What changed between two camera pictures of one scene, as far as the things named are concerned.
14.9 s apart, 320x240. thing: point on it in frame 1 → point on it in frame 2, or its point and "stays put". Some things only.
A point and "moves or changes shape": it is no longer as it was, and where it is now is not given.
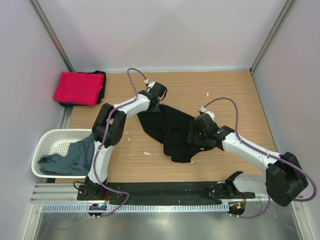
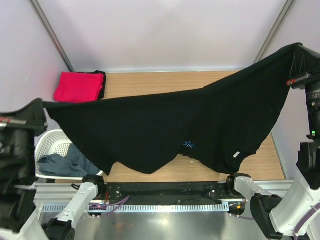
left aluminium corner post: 41,17 stays put
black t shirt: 171,127 moves or changes shape
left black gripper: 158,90 → 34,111
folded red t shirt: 79,88 stays put
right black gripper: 194,128 → 305,62
